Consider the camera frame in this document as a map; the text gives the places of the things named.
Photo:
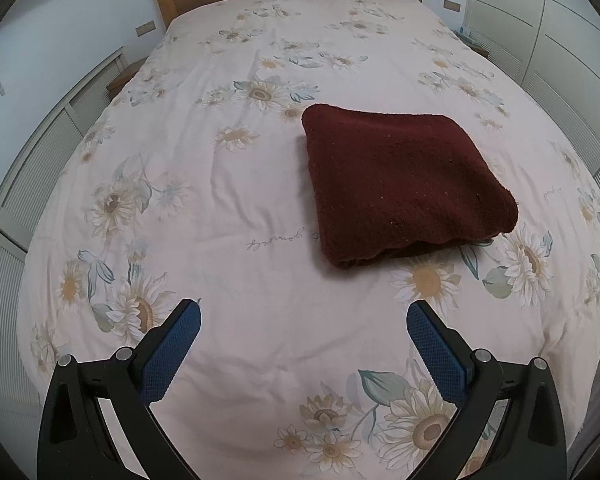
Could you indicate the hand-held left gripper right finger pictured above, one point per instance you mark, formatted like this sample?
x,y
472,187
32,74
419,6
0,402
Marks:
x,y
437,355

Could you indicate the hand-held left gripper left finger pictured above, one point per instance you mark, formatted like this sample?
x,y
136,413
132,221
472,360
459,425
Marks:
x,y
172,355

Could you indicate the dark red towel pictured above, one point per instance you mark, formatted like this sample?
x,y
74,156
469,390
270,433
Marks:
x,y
400,180

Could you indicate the floral bedspread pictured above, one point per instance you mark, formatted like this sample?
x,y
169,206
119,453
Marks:
x,y
220,200

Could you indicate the wooden nightstand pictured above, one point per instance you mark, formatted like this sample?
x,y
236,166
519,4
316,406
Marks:
x,y
125,77
478,51

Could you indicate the white wardrobe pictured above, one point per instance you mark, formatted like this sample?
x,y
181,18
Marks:
x,y
570,35

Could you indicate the wall outlet plate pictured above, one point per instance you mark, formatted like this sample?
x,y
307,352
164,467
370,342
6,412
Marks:
x,y
452,6
146,28

